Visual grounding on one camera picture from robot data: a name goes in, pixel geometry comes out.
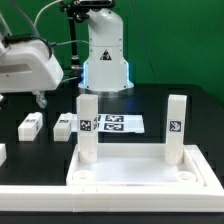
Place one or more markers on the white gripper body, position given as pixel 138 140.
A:
pixel 27 64

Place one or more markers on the white desk top tray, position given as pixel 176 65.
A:
pixel 133 164

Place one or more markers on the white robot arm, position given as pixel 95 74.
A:
pixel 105 72

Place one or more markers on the white block at left edge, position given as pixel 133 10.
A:
pixel 3 154

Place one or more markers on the white marker tag plate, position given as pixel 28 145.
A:
pixel 111 123

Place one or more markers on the white L-shaped corner fence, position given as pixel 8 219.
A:
pixel 87 198

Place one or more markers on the black camera stand pole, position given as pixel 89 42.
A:
pixel 77 12

